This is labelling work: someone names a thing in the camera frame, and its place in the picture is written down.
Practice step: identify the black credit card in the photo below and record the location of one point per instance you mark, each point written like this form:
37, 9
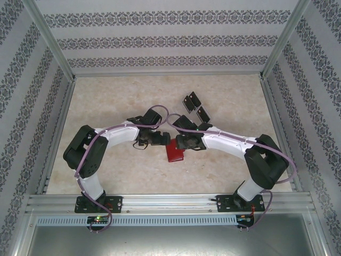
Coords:
203, 115
195, 99
187, 104

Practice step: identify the red leather card holder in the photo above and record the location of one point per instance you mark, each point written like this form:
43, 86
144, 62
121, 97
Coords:
174, 154

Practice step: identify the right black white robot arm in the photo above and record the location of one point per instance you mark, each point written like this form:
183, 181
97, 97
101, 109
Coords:
266, 162

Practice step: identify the sheet metal panel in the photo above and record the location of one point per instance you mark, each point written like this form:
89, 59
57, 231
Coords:
170, 240

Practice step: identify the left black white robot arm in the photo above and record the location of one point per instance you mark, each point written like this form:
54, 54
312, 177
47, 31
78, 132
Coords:
85, 152

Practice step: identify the aluminium frame post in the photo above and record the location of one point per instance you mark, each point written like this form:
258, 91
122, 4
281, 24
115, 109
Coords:
50, 37
284, 37

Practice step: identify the aluminium side rail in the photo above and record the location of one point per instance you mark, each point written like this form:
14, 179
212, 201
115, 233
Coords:
273, 112
60, 125

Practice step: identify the aluminium mounting rail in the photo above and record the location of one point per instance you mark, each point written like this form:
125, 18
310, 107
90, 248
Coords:
170, 204

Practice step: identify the small circuit board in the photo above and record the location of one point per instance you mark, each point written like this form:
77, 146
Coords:
243, 219
97, 219

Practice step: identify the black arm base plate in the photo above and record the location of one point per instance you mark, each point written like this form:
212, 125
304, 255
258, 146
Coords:
117, 203
222, 204

